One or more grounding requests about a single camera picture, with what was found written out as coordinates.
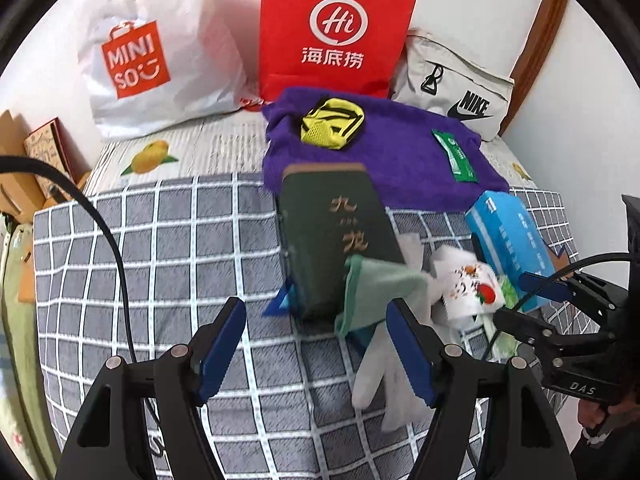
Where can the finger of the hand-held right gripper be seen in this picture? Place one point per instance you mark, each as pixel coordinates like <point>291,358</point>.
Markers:
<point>520,325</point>
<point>545,284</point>

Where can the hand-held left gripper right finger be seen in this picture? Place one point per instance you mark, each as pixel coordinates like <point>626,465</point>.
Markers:
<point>410,355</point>

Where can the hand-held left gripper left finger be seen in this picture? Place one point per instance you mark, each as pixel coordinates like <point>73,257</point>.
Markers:
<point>220,355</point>

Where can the green tissue packet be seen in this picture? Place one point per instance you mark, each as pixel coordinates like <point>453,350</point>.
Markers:
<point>502,347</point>

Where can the white glove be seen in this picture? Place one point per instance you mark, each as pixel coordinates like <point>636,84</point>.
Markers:
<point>380,375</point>

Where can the fruit print white packet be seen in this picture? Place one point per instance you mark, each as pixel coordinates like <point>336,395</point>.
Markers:
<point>465,285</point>

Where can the light green cloth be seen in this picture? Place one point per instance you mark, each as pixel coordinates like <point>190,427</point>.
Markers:
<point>380,290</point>

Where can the person's right hand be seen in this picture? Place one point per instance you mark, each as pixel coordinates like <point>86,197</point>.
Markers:
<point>592,417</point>

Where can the blue tissue box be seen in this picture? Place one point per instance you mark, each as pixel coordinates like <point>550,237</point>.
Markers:
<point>510,235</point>

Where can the blue flat object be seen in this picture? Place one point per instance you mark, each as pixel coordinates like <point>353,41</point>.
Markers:
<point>277,305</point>

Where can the person's dark clothing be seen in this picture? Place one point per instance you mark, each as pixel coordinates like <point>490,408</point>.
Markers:
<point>607,460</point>

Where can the dark green book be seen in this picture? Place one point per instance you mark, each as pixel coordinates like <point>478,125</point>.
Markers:
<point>320,240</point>

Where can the green wipe packet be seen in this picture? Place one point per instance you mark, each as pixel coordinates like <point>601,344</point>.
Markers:
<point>456,156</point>

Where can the purple towel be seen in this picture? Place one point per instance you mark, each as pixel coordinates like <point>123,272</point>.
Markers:
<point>400,170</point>

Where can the light green quilt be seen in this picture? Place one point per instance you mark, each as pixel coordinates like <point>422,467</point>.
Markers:
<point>22,340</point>

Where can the fruit print bed sheet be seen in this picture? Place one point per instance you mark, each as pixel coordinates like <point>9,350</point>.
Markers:
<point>210,145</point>

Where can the light grey sling bag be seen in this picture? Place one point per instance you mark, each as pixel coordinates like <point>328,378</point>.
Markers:
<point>450,75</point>

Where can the yellow black mesh pouch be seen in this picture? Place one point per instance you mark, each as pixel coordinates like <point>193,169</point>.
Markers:
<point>332,125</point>

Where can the brown patterned box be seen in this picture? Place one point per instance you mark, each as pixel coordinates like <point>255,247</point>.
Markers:
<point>47,147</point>

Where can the cardboard box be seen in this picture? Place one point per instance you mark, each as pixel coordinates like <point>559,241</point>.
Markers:
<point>12,180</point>

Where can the white plastic shopping bag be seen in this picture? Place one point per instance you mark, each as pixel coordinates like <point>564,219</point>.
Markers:
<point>200,35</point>

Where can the red paper bag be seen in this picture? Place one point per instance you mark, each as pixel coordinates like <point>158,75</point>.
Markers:
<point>280,35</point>

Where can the wooden door frame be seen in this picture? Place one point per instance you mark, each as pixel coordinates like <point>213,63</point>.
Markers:
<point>545,35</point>

